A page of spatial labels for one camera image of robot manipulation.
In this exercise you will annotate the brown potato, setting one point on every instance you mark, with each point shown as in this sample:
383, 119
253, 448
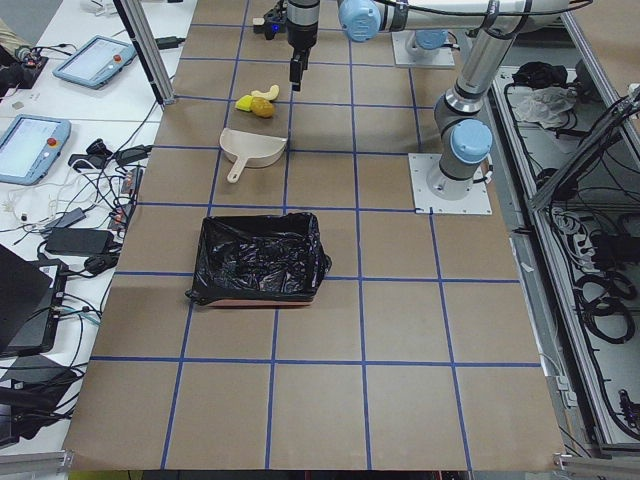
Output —
262, 107

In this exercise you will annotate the lower blue teach pendant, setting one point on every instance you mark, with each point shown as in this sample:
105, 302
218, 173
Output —
30, 146

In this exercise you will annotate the black power brick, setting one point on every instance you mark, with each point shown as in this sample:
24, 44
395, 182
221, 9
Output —
78, 241

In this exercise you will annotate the upper blue teach pendant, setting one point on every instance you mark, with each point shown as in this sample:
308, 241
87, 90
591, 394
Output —
96, 63

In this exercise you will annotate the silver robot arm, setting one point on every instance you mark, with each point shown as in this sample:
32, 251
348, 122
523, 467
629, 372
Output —
466, 141

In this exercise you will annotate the aluminium frame post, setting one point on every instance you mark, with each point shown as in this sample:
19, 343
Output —
139, 31

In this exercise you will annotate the beige plastic dustpan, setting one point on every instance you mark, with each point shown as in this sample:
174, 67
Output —
249, 150

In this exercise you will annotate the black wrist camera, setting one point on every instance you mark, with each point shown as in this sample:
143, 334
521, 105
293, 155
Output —
275, 23

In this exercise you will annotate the bin with black liner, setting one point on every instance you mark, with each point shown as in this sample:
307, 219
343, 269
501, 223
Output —
255, 261

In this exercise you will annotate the right cable tray frame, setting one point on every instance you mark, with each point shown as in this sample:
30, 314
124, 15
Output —
579, 192

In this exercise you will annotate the white crumpled cloth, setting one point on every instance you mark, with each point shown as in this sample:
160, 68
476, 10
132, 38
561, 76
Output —
549, 107

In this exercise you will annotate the pale curved squash slice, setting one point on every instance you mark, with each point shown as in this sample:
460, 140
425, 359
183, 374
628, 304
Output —
270, 95

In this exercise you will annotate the blue teach pendant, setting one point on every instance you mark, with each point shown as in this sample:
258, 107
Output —
30, 146
96, 63

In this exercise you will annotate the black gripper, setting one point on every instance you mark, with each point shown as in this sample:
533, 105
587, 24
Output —
302, 29

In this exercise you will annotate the black laptop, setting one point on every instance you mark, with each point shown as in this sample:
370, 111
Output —
31, 297

